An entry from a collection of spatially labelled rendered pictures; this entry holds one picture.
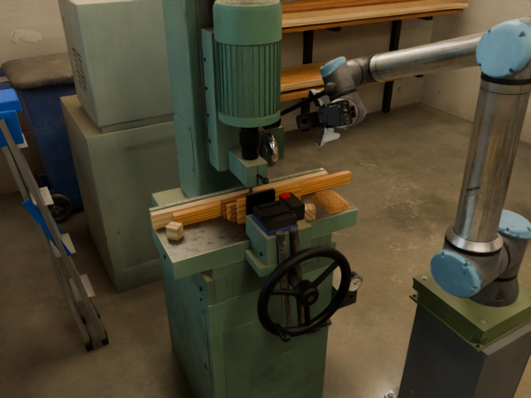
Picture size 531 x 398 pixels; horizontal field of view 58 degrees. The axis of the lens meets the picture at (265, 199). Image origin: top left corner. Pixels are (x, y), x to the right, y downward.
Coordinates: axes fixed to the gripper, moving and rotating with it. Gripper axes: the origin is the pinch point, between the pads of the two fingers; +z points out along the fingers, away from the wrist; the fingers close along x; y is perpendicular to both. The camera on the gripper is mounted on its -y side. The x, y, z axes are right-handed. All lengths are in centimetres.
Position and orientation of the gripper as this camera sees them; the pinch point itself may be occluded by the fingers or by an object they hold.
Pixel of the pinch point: (311, 118)
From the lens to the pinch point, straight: 131.5
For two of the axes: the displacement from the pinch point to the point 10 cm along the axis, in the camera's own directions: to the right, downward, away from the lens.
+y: 8.9, -1.1, -4.4
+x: 1.9, 9.7, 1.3
